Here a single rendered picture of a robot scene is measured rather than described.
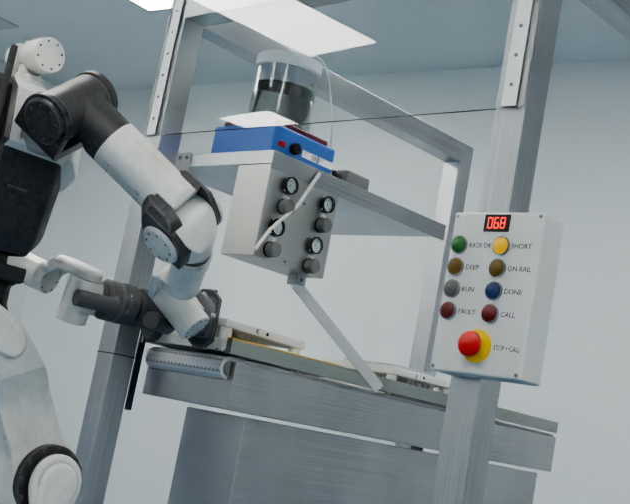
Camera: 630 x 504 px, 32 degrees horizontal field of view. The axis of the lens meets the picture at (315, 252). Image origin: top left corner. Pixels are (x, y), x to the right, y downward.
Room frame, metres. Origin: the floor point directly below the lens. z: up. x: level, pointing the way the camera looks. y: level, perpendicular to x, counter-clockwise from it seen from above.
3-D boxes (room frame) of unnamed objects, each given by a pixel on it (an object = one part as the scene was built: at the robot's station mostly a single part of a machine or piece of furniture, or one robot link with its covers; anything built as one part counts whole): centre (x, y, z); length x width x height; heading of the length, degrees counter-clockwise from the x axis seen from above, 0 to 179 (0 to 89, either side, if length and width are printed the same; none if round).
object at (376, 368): (2.88, -0.24, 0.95); 0.25 x 0.24 x 0.02; 45
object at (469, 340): (1.69, -0.27, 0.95); 0.04 x 0.04 x 0.04; 45
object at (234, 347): (2.77, -0.32, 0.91); 1.32 x 0.02 x 0.03; 135
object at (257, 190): (2.37, 0.08, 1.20); 0.22 x 0.11 x 0.20; 135
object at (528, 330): (1.72, -0.29, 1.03); 0.17 x 0.06 x 0.26; 45
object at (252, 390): (2.87, -0.23, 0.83); 1.30 x 0.29 x 0.10; 135
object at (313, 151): (2.45, 0.13, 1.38); 0.21 x 0.20 x 0.09; 45
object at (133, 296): (2.38, 0.36, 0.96); 0.12 x 0.10 x 0.13; 128
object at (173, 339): (2.48, 0.16, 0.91); 0.24 x 0.24 x 0.02; 46
